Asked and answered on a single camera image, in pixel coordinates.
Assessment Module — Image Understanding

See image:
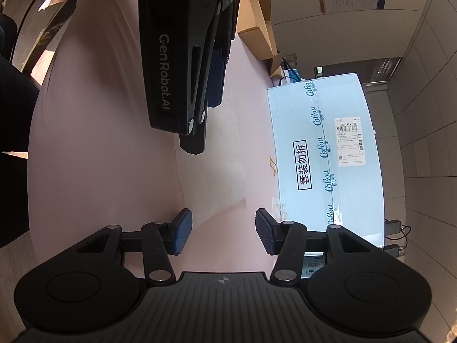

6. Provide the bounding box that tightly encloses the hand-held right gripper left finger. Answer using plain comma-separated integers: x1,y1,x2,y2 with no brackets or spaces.
68,208,193,286

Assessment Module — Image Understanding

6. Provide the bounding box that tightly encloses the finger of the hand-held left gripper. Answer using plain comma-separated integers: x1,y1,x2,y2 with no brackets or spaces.
179,9,223,156
206,0,237,108

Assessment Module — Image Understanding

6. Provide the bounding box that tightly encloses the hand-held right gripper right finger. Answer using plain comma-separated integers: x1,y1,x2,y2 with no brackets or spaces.
255,208,384,286

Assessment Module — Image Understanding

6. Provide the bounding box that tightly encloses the white translucent paper sheet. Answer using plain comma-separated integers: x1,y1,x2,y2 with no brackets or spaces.
174,43,250,230

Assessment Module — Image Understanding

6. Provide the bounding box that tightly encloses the clear bag of rubber bands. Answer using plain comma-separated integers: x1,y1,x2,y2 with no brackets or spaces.
270,200,290,223

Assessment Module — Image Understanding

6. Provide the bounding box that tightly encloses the white labelled packet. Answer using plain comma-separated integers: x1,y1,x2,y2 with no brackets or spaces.
303,252,328,279

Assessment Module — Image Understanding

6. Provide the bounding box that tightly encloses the large brown cardboard box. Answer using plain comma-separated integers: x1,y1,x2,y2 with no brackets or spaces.
236,0,282,61

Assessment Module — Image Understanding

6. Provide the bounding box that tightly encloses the light blue cardboard box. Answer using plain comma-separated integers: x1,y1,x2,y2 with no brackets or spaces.
267,72,387,258

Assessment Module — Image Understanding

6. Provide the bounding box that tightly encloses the person's dark clothing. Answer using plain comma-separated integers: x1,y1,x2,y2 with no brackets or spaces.
0,12,41,248

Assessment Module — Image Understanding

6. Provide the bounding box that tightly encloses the grey wall vent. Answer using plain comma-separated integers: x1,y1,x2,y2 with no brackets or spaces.
368,57,402,83

